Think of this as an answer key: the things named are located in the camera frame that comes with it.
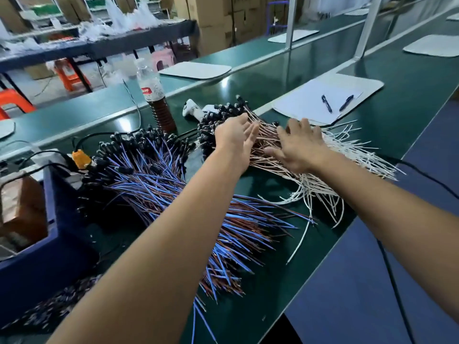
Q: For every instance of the person's right hand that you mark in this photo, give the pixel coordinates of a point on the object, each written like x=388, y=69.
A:
x=304, y=154

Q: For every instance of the person's left hand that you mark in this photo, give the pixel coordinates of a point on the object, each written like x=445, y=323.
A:
x=233, y=139

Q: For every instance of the person's left thumb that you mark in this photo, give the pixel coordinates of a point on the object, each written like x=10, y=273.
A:
x=242, y=119

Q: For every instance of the person's right middle finger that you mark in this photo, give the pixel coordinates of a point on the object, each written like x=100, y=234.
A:
x=304, y=127

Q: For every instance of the person's right thumb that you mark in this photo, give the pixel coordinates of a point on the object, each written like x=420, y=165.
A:
x=275, y=152

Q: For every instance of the person's right forearm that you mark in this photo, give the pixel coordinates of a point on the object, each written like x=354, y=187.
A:
x=387, y=211

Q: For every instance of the person's left forearm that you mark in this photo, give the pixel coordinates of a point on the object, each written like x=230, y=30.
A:
x=161, y=254

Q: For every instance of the white paper sheet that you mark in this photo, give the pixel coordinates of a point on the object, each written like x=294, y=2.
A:
x=304, y=103

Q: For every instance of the blue pen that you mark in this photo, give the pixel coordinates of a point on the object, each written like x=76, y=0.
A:
x=346, y=103
x=326, y=103

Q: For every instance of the white handheld controller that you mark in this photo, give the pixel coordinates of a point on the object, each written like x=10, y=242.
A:
x=192, y=109

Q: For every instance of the white mat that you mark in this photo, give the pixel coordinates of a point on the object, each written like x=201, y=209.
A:
x=356, y=12
x=432, y=45
x=292, y=35
x=369, y=87
x=5, y=128
x=195, y=70

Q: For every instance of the plastic bottle of brown liquid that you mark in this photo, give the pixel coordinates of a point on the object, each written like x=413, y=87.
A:
x=157, y=100

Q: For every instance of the pink plastic stool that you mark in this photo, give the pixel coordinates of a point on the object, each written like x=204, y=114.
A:
x=163, y=59

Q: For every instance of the stack of cardboard boxes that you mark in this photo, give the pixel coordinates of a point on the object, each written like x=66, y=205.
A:
x=215, y=21

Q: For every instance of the dark work table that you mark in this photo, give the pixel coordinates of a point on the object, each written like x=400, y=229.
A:
x=107, y=44

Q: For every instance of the pile of clear plastic bags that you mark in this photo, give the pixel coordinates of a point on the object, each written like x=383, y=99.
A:
x=118, y=21

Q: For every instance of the orange plug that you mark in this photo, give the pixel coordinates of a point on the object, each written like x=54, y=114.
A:
x=81, y=158

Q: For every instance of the orange plastic stool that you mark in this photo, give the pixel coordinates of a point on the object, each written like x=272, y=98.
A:
x=14, y=98
x=70, y=75

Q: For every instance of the white power strip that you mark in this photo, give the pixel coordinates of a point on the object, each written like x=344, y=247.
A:
x=48, y=157

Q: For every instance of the dark blue plastic bin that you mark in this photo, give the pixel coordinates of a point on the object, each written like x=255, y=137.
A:
x=53, y=247

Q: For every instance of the brown cardboard box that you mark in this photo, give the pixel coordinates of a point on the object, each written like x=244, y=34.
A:
x=21, y=211

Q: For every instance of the grey metal post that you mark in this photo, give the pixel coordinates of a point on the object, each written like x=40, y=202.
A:
x=291, y=21
x=367, y=28

